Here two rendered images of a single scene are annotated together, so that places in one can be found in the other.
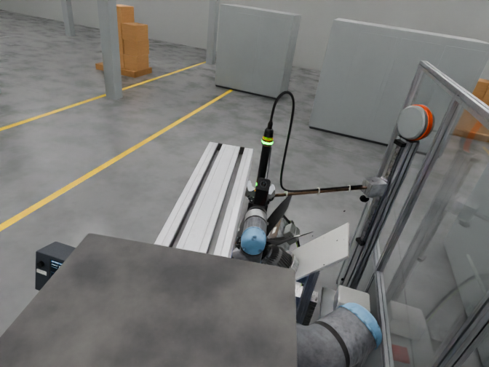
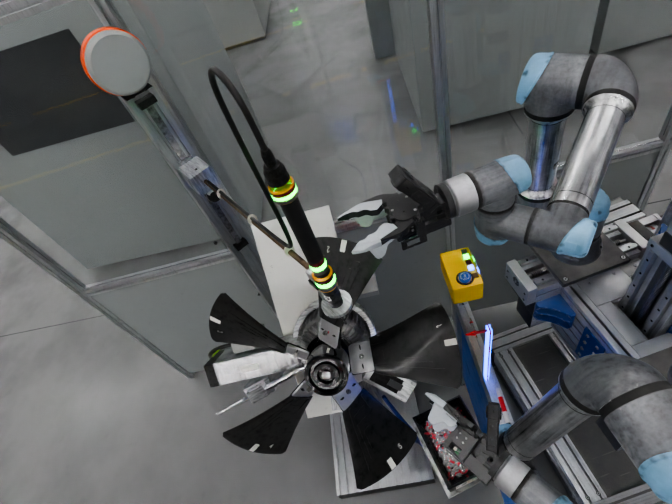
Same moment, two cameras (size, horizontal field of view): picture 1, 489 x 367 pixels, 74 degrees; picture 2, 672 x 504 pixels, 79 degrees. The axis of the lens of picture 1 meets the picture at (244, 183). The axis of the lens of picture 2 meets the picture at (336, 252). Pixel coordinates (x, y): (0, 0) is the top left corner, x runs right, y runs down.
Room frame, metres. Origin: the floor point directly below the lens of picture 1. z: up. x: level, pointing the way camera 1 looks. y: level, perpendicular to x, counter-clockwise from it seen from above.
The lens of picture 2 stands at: (1.15, 0.47, 2.21)
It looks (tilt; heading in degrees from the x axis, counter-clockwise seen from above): 48 degrees down; 269
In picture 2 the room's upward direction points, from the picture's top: 22 degrees counter-clockwise
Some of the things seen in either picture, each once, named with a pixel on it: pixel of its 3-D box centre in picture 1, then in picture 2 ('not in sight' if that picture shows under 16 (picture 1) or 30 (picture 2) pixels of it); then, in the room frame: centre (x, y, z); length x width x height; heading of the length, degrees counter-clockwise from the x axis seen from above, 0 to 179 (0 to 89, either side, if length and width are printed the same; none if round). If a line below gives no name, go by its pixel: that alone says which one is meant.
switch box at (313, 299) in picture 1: (300, 305); not in sight; (1.33, -0.44, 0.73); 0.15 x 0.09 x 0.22; 78
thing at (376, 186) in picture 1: (374, 186); (198, 175); (1.42, -0.64, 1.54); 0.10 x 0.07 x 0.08; 113
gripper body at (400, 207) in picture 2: (257, 208); (418, 214); (0.96, -0.06, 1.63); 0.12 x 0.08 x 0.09; 178
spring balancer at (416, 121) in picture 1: (415, 122); (117, 62); (1.46, -0.73, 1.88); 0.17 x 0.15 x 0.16; 168
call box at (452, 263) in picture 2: not in sight; (461, 276); (0.76, -0.28, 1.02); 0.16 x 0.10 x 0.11; 78
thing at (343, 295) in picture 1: (351, 301); not in sight; (1.24, -0.67, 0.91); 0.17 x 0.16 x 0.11; 78
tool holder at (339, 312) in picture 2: not in sight; (328, 290); (1.18, -0.07, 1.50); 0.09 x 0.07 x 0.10; 113
